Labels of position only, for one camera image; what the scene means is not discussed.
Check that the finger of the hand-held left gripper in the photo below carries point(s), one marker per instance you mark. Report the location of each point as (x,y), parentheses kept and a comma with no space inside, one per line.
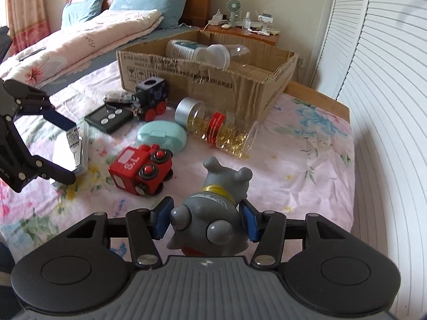
(61,121)
(56,173)

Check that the wooden table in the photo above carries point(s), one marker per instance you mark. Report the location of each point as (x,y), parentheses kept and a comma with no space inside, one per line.
(320,98)

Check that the cardboard box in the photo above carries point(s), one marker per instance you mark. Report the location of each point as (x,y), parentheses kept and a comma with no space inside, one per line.
(216,86)

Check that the orange patterned curtain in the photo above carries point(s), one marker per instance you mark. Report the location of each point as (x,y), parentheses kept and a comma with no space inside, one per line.
(26,6)

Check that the translucent plastic cup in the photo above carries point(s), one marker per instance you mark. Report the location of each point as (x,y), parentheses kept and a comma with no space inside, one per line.
(233,55)

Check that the white device with blue screen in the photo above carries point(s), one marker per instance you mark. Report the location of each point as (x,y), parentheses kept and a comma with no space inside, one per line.
(267,17)

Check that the grey big-eyed toy figure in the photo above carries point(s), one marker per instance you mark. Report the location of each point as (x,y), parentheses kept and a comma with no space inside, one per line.
(206,206)

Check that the pink floral quilt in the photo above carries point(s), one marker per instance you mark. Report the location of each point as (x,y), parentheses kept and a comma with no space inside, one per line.
(100,36)

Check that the pink floral bedsheet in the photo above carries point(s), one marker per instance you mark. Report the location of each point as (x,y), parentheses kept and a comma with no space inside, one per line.
(300,160)

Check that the clear spray bottle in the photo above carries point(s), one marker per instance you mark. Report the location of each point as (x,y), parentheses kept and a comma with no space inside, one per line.
(247,21)

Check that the wooden nightstand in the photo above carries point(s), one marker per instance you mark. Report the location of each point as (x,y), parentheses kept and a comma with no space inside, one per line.
(260,38)

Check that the white charger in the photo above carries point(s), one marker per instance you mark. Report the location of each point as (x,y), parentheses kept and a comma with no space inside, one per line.
(216,20)

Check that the white bottle with teal label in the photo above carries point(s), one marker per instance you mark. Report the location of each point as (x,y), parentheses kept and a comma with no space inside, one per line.
(185,51)

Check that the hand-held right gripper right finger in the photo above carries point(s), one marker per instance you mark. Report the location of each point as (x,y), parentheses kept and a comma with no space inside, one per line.
(249,221)

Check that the clear jar of yellow capsules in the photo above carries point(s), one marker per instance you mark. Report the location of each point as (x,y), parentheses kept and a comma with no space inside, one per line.
(220,130)

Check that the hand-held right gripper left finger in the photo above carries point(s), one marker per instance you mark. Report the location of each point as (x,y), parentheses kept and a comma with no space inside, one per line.
(161,221)

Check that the mint green oval case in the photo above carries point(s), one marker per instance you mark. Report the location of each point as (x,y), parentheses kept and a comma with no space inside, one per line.
(160,135)

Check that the red toy train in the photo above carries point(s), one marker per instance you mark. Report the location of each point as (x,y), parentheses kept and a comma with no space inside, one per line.
(133,170)

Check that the small green desk fan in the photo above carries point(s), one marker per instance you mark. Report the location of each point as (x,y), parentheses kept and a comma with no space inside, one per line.
(234,6)

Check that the white louvered closet door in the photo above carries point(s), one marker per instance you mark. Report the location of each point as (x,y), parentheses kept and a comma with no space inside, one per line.
(337,23)
(393,140)

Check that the black toy train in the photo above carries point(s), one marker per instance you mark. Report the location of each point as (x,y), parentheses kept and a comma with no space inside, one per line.
(151,93)

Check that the blue-grey bedsheet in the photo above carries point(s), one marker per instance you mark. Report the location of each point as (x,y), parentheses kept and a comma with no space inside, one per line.
(166,33)

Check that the wall outlet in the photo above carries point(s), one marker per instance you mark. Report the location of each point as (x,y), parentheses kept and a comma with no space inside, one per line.
(301,61)

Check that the clear plastic package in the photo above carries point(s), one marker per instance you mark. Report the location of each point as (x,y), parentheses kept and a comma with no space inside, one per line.
(75,150)

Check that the blue pillow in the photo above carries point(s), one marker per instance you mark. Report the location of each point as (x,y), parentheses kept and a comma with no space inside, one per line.
(81,10)
(160,1)

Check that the small clear plastic item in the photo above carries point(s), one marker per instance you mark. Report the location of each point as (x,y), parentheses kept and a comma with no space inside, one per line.
(116,96)

